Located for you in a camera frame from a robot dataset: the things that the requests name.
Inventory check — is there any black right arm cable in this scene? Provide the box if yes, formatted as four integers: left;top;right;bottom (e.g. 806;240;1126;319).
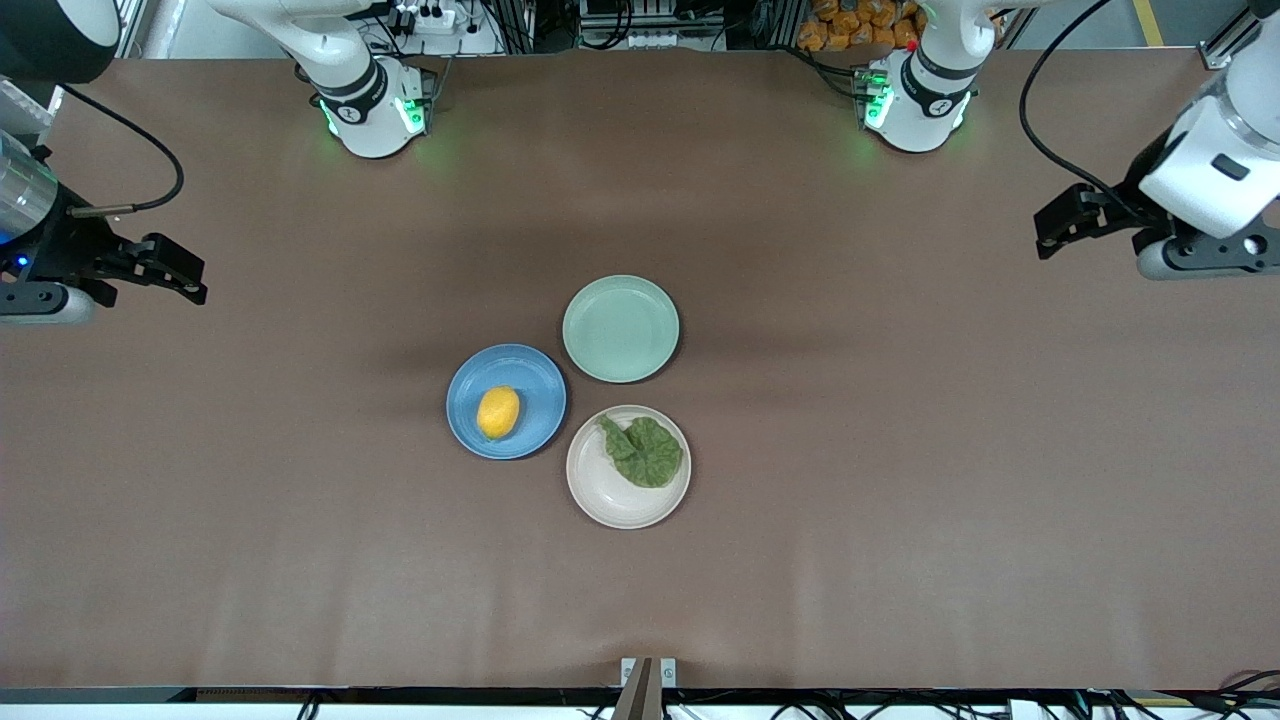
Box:
55;83;187;220

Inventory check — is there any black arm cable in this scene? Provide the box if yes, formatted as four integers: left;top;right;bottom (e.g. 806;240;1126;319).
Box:
1018;0;1151;226
55;83;187;220

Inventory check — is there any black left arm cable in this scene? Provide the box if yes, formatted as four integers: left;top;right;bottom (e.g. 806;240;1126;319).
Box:
1018;0;1151;226

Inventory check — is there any green lettuce leaf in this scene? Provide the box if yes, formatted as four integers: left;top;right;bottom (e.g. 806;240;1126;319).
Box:
598;414;685;490

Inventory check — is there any green plate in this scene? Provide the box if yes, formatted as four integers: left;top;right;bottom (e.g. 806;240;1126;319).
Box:
562;275;681;384

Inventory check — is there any white power strip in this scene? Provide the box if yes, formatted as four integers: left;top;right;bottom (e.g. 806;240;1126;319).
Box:
393;3;458;33

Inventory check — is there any bag of orange items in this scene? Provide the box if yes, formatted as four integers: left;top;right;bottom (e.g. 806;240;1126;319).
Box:
797;0;926;53

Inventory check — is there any metal table edge bracket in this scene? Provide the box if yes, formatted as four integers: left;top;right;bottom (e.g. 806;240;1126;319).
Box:
612;656;679;720

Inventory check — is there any yellow lemon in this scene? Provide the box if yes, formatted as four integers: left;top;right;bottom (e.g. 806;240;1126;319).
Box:
476;386;522;441

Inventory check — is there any blue plate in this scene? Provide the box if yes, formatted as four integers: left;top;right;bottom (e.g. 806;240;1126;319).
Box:
446;344;568;461

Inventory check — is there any beige plate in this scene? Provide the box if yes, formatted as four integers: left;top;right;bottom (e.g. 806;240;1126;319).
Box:
566;404;692;530

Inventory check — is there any black equipment rack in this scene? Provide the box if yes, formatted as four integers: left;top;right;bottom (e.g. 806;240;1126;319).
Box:
578;0;729;51

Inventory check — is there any aluminium frame profile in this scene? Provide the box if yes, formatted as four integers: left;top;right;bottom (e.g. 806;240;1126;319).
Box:
1198;0;1263;71

